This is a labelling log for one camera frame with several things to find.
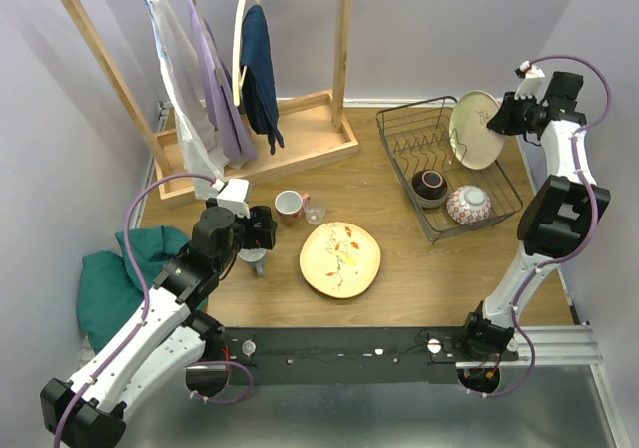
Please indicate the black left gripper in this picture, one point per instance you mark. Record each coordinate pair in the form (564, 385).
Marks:
(265, 227)

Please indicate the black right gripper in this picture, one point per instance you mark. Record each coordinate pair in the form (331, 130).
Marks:
(502, 121)

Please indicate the pink mug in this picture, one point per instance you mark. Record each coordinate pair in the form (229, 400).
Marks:
(289, 205)

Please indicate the grey blue mug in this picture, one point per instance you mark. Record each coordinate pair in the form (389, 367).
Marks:
(256, 258)

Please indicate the cream plate with branch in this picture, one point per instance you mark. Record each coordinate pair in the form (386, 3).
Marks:
(473, 143)

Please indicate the clear drinking glass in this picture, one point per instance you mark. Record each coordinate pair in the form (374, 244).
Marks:
(314, 207)

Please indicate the orange rimmed bird plate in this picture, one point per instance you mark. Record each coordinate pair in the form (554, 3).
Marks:
(340, 260)

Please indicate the dark ceramic bowl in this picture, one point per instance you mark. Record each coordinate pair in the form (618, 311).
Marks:
(430, 188)

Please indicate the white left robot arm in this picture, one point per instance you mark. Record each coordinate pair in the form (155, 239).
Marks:
(165, 335)

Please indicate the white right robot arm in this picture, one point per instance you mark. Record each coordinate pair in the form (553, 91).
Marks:
(561, 218)

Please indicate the wooden clothes rack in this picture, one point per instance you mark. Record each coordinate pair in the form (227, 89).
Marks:
(316, 130)

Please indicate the lavender hanging garment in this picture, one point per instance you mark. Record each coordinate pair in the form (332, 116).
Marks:
(235, 140)

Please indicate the navy hanging garment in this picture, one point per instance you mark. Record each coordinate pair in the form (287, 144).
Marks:
(259, 90)

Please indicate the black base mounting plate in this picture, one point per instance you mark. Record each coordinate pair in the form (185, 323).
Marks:
(338, 355)

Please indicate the cream round hanger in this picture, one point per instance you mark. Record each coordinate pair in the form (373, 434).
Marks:
(238, 71)

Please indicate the green cloth pile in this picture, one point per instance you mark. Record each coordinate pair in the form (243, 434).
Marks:
(109, 290)

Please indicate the white hanging garment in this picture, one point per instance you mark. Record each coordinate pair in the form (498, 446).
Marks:
(199, 141)

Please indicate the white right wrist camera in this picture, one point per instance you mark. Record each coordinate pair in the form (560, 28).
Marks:
(531, 79)

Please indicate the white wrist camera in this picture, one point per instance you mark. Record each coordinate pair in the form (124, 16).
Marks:
(531, 79)
(233, 195)

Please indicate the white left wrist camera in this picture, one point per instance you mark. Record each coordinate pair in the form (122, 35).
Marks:
(233, 195)

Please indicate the black wire dish rack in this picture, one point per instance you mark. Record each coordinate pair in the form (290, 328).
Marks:
(416, 138)

